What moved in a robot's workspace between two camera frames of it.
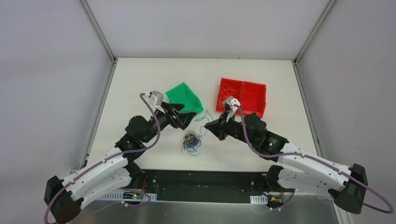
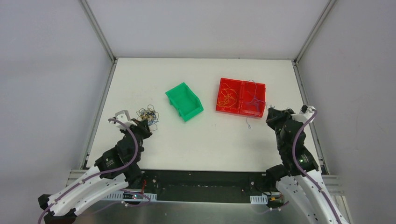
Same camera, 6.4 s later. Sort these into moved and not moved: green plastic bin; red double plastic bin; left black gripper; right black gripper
Moved: left black gripper; right black gripper
Not moved: red double plastic bin; green plastic bin
